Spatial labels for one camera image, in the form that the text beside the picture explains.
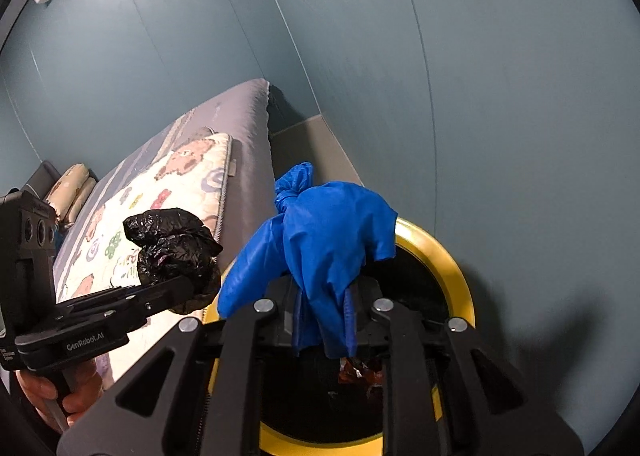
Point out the grey padded headboard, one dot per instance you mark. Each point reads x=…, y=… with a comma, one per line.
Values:
x=42, y=180

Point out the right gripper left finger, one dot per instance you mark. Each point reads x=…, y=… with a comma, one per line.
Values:
x=196, y=392

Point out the yellow rimmed trash bin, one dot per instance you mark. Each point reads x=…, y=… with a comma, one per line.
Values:
x=360, y=335

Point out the cream folded blanket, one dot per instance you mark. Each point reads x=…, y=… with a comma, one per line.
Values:
x=69, y=194

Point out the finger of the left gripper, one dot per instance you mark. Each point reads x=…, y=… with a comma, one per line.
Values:
x=165, y=288

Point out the blue plastic bag trash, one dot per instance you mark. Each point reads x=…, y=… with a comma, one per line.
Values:
x=321, y=235

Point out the orange snack wrapper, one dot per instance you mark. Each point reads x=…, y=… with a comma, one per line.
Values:
x=359, y=376

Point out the black plastic bag trash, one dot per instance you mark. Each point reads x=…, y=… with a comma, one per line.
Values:
x=176, y=243

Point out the cream bear print quilt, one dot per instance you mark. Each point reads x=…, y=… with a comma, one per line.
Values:
x=192, y=176

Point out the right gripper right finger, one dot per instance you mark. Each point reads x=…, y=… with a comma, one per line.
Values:
x=446, y=392

